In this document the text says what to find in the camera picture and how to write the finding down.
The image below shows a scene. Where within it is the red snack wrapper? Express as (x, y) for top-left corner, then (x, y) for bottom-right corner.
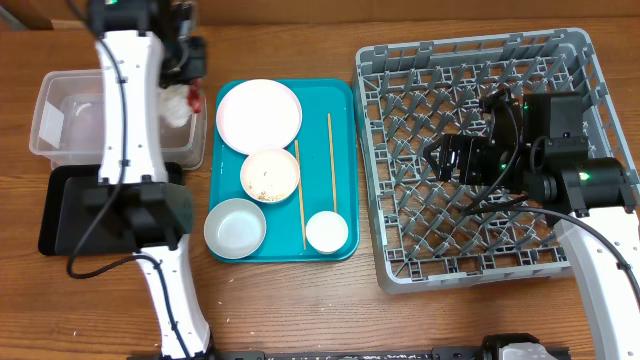
(187, 85), (202, 114)

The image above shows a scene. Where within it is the white napkin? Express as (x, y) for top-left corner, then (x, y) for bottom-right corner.
(158, 85), (193, 128)

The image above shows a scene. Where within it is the white bowl with rice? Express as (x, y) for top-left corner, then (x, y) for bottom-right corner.
(240, 148), (300, 204)

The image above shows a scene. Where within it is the small white cup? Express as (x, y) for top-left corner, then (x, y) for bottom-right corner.
(305, 211), (349, 255)

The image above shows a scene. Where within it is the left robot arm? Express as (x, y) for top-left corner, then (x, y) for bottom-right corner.
(66, 1), (213, 359)

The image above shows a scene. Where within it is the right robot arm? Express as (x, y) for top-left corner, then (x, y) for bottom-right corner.
(423, 88), (639, 359)

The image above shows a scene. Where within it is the grey dishwasher rack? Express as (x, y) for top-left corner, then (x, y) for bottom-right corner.
(353, 28), (639, 294)

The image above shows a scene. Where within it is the large white plate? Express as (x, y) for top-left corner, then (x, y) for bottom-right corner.
(216, 79), (303, 155)

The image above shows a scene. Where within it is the clear plastic bin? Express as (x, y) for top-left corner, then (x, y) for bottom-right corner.
(29, 69), (207, 170)

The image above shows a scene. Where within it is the left wooden chopstick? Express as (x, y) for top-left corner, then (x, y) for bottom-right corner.
(294, 139), (307, 251)

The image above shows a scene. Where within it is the wooden chopstick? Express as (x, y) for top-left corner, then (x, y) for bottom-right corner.
(327, 113), (338, 213)
(294, 139), (307, 251)

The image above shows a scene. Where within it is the right wooden chopstick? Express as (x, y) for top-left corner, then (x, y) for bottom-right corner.
(327, 113), (338, 213)

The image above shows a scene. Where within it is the teal serving tray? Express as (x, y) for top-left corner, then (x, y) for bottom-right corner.
(238, 78), (360, 263)

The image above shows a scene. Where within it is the black plastic tray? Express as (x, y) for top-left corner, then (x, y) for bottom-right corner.
(37, 161), (184, 257)

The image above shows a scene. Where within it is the pale green shallow bowl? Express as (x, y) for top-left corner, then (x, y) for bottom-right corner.
(204, 198), (267, 260)

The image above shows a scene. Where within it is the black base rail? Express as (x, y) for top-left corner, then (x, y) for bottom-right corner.
(127, 333), (571, 360)

